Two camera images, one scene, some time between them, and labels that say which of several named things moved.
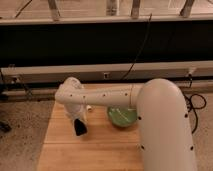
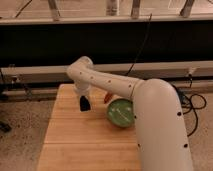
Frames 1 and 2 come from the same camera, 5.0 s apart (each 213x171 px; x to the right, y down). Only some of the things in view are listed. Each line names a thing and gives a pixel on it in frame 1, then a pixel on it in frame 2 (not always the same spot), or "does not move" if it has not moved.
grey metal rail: [112, 72] does not move
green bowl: [122, 116] does not move
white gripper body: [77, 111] to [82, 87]
